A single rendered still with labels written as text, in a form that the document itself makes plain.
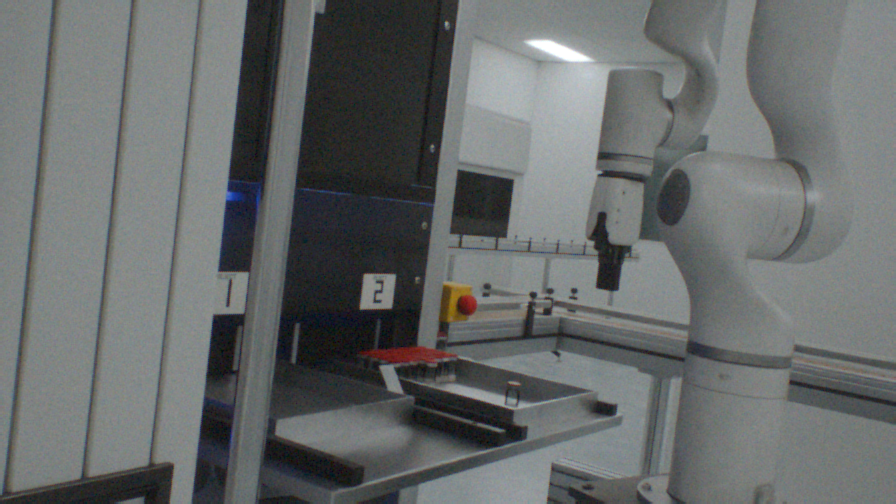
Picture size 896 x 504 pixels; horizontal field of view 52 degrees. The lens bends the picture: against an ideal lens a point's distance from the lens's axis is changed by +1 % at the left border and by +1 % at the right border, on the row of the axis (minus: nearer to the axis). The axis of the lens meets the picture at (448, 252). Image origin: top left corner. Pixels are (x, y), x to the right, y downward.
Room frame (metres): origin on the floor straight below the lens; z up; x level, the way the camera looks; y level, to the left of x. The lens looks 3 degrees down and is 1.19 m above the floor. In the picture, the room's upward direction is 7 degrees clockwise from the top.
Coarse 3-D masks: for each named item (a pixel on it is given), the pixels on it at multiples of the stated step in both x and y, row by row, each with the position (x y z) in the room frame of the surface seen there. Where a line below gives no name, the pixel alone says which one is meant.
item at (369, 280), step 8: (368, 280) 1.55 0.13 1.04; (384, 280) 1.58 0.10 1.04; (392, 280) 1.60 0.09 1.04; (368, 288) 1.55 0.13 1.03; (376, 288) 1.57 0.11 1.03; (384, 288) 1.59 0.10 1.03; (392, 288) 1.60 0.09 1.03; (368, 296) 1.55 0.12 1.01; (376, 296) 1.57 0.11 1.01; (384, 296) 1.59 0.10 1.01; (392, 296) 1.61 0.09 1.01; (360, 304) 1.54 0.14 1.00; (368, 304) 1.56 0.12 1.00; (376, 304) 1.57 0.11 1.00; (384, 304) 1.59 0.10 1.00
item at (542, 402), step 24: (336, 360) 1.45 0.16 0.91; (456, 360) 1.63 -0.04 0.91; (384, 384) 1.39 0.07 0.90; (408, 384) 1.36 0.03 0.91; (456, 384) 1.55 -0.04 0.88; (480, 384) 1.57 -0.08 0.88; (504, 384) 1.56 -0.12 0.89; (528, 384) 1.54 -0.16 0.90; (552, 384) 1.51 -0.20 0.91; (480, 408) 1.29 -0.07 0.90; (504, 408) 1.26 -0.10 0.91; (528, 408) 1.29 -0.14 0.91; (552, 408) 1.34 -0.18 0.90; (576, 408) 1.41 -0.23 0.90
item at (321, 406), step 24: (216, 384) 1.33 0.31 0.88; (288, 384) 1.39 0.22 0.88; (312, 384) 1.36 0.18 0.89; (336, 384) 1.33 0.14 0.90; (360, 384) 1.31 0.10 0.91; (216, 408) 1.10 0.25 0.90; (288, 408) 1.24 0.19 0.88; (312, 408) 1.25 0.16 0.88; (336, 408) 1.27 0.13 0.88; (360, 408) 1.16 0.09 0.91; (384, 408) 1.20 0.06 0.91; (408, 408) 1.24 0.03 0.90; (288, 432) 1.06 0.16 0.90; (312, 432) 1.09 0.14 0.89; (336, 432) 1.13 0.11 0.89; (360, 432) 1.17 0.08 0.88
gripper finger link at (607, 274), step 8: (608, 248) 1.38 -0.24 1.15; (600, 256) 1.39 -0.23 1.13; (608, 256) 1.38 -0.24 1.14; (600, 264) 1.41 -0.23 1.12; (608, 264) 1.39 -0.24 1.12; (600, 272) 1.40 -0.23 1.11; (608, 272) 1.39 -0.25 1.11; (616, 272) 1.39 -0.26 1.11; (600, 280) 1.40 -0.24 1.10; (608, 280) 1.39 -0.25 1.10; (616, 280) 1.39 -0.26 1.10; (600, 288) 1.40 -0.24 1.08; (608, 288) 1.40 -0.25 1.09
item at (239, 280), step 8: (224, 272) 1.29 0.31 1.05; (232, 272) 1.31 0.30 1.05; (240, 272) 1.32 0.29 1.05; (224, 280) 1.29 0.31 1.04; (232, 280) 1.31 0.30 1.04; (240, 280) 1.32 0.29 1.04; (216, 288) 1.28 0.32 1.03; (224, 288) 1.30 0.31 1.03; (232, 288) 1.31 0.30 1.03; (240, 288) 1.32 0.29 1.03; (216, 296) 1.29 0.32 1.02; (224, 296) 1.30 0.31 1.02; (232, 296) 1.31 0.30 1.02; (240, 296) 1.32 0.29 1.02; (216, 304) 1.29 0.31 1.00; (224, 304) 1.30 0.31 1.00; (232, 304) 1.31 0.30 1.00; (240, 304) 1.32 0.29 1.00; (216, 312) 1.29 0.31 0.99; (224, 312) 1.30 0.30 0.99; (232, 312) 1.31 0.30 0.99; (240, 312) 1.32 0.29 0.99
